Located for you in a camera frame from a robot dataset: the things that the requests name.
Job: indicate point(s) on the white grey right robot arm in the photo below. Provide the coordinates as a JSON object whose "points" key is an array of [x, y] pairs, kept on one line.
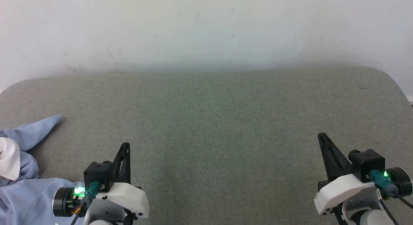
{"points": [[401, 181]]}

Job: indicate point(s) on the grey-green fabric sofa cushion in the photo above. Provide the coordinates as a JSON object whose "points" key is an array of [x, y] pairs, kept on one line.
{"points": [[219, 128]]}

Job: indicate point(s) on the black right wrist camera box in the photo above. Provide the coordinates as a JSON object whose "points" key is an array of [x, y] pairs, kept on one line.
{"points": [[367, 163]]}

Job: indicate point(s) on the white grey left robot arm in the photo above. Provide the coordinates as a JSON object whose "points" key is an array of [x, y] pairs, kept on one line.
{"points": [[63, 202]]}

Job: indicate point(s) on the light blue garment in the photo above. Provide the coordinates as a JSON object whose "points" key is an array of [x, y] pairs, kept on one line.
{"points": [[29, 199]]}

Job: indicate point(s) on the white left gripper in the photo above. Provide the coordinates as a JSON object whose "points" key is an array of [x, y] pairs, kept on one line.
{"points": [[129, 197]]}

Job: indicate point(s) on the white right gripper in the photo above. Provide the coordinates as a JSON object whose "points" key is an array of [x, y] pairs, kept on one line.
{"points": [[338, 191]]}

